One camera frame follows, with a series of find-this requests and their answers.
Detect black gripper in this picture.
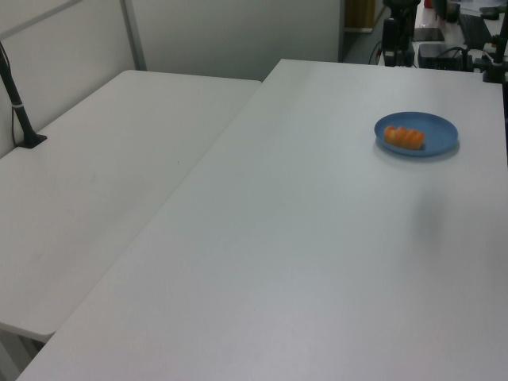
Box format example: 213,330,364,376
381,0,418,67

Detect wooden cabinet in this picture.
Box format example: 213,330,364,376
344,0,376,30

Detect black camera pole with base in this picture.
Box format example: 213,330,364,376
0,41,48,150

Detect dark flat tablet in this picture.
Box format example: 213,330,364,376
414,25,446,41

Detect black cables behind table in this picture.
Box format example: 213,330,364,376
368,38,385,65

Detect blue round plate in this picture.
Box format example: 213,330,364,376
373,111,460,158

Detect black clamp stand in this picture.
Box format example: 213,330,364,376
474,34,508,85

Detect white side table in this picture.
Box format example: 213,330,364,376
0,70,264,381

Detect black electronics box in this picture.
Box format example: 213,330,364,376
418,43,475,73

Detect orange glazed bread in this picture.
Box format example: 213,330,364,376
383,125,425,151

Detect black keyboard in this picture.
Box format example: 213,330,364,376
459,13,493,45

